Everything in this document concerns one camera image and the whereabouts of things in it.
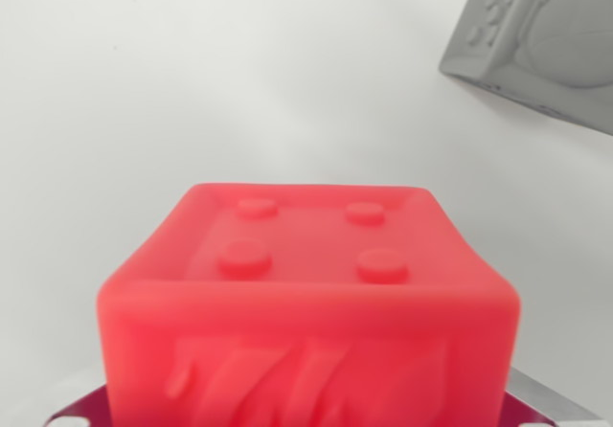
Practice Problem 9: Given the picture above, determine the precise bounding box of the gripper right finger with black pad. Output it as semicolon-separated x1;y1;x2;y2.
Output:
499;367;605;427

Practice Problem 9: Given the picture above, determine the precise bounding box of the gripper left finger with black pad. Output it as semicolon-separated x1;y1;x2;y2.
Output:
44;382;114;427

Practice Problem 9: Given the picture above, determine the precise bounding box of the red embossed cube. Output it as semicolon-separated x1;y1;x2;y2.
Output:
95;182;522;427

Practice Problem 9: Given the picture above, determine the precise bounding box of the grey embossed cube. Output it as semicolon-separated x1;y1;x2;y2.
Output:
437;0;613;137

